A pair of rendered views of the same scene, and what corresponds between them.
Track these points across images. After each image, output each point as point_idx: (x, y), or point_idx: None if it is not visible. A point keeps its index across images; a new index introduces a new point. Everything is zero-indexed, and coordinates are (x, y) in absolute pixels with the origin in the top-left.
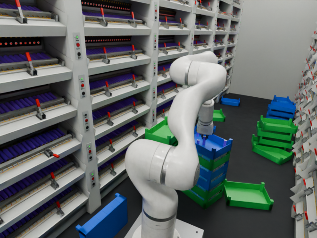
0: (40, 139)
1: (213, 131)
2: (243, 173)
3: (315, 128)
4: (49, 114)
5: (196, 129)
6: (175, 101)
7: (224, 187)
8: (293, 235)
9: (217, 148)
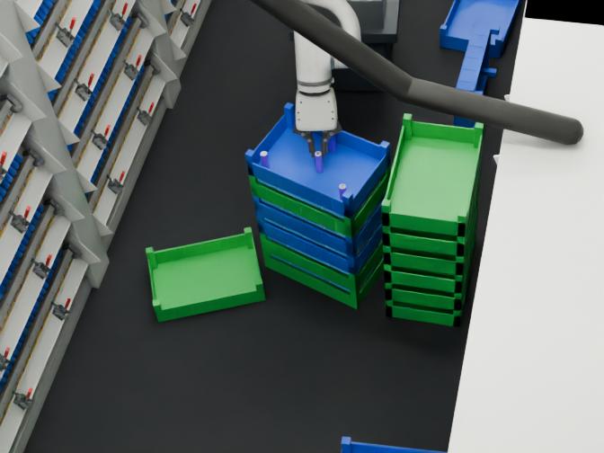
0: None
1: (295, 124)
2: (199, 379)
3: (19, 215)
4: None
5: (339, 123)
6: None
7: (259, 269)
8: (122, 218)
9: (282, 167)
